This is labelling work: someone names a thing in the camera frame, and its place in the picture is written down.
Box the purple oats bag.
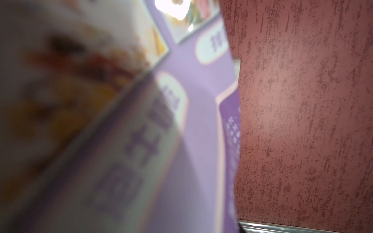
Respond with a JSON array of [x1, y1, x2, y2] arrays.
[[1, 1, 241, 233]]

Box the white three-drawer foam cabinet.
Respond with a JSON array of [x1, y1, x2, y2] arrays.
[[233, 59, 241, 83]]

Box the right corner aluminium post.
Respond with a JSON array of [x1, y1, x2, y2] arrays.
[[239, 221, 335, 233]]

